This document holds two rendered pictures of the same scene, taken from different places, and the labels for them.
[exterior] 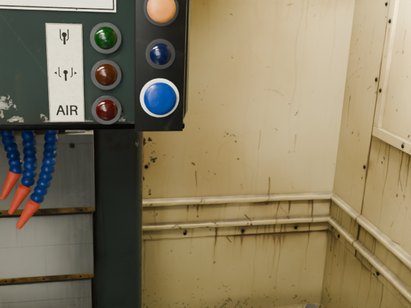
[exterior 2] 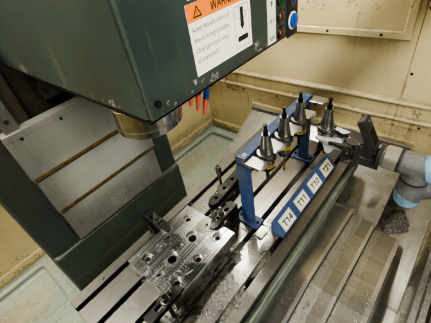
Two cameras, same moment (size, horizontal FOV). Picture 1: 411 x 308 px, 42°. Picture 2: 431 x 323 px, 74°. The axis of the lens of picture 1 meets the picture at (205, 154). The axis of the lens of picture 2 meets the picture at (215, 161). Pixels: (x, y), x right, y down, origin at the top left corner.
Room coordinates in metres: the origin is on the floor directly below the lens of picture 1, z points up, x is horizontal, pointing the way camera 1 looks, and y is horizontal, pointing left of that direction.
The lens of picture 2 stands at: (0.03, 0.57, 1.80)
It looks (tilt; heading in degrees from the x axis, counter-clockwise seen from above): 39 degrees down; 330
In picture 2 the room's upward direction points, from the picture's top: 11 degrees counter-clockwise
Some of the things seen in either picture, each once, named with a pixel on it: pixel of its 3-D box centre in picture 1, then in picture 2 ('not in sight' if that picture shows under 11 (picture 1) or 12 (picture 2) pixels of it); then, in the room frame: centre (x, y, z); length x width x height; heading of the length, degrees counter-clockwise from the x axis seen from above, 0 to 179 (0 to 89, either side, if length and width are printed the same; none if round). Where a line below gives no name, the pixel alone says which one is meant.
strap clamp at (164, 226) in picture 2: not in sight; (158, 225); (0.77, 0.43, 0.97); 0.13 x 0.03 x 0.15; 13
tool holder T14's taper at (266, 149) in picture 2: not in sight; (265, 142); (0.56, 0.07, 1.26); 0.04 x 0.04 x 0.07
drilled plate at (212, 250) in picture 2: not in sight; (183, 250); (0.62, 0.42, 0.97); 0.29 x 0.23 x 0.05; 103
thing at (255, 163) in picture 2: not in sight; (256, 164); (0.54, 0.12, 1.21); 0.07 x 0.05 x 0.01; 13
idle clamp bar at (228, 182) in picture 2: not in sight; (229, 188); (0.76, 0.10, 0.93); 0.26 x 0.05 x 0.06; 108
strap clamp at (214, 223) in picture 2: not in sight; (224, 219); (0.61, 0.24, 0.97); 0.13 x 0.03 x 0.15; 103
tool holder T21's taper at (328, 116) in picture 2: not in sight; (328, 116); (0.50, -0.16, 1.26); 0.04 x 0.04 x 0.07
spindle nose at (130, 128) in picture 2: not in sight; (143, 99); (0.62, 0.38, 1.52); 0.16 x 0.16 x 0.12
